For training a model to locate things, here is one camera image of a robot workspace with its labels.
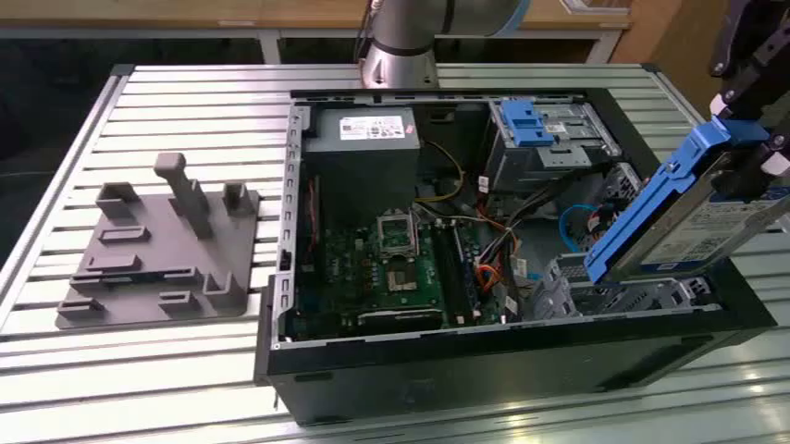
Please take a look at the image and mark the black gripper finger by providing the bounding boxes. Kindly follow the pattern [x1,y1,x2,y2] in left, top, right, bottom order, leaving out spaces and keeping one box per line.
[707,27,774,136]
[717,124,790,203]

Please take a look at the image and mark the hard disk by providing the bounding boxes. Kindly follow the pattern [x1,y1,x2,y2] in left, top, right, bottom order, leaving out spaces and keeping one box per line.
[583,115,790,284]

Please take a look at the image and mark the blue disk wire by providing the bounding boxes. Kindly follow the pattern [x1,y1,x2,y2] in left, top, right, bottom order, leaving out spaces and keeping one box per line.
[557,203,603,254]

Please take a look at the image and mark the red orange yellow disk wire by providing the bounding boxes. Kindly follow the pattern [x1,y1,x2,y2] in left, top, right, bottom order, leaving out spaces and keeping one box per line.
[475,225,525,295]

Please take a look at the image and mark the gray metal disk bay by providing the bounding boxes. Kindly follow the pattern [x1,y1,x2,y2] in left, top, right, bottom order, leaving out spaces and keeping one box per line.
[534,252,717,321]

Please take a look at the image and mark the black RAM slot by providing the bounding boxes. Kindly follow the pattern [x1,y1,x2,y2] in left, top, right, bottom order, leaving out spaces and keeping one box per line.
[430,219,454,326]
[452,219,476,326]

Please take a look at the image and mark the gray metal drive cage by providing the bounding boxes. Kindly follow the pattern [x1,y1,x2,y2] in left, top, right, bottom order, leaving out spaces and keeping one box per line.
[489,99,626,186]

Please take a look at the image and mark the CPU socket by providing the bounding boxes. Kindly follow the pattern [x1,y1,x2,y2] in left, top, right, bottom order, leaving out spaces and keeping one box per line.
[383,265,423,294]

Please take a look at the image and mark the metal socket cover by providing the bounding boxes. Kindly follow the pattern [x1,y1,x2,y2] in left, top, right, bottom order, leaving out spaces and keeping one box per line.
[374,208,420,256]

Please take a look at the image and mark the black PC case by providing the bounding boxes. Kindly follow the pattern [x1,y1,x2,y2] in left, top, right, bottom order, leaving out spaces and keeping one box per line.
[254,87,779,426]

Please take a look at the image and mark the black graphics card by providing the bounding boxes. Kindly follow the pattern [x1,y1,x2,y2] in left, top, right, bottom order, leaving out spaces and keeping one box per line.
[355,307,444,331]

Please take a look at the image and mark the green motherboard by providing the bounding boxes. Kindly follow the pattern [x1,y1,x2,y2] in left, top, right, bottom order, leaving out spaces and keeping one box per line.
[295,203,495,332]

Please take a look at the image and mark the wooden desk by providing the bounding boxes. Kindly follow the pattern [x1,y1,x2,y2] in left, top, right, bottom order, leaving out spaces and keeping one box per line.
[0,0,631,64]

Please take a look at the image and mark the gray parts rack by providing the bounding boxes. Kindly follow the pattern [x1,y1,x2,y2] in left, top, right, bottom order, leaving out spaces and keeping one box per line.
[55,152,264,330]

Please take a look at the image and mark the black cable bundle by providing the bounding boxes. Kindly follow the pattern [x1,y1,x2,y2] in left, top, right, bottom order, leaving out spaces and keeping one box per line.
[478,161,618,241]

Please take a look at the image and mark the yellow power wires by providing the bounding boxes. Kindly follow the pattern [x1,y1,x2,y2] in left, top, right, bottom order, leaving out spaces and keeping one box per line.
[414,140,470,204]

